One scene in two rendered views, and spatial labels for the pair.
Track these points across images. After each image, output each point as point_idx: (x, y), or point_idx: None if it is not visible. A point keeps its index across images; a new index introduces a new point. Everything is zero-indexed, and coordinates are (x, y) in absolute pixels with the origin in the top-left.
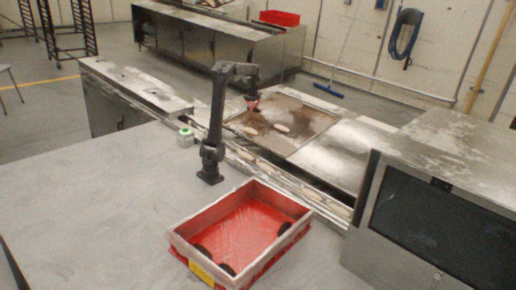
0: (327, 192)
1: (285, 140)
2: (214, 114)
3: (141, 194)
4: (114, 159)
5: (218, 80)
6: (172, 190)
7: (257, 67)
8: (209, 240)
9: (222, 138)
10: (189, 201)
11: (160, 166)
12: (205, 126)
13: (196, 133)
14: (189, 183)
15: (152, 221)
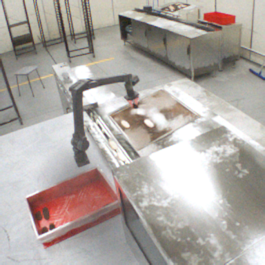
0: None
1: (145, 134)
2: (74, 118)
3: (36, 168)
4: (35, 141)
5: (73, 94)
6: (54, 167)
7: (128, 75)
8: (54, 206)
9: (84, 134)
10: (59, 177)
11: (56, 148)
12: (99, 118)
13: (90, 123)
14: (66, 163)
15: (32, 187)
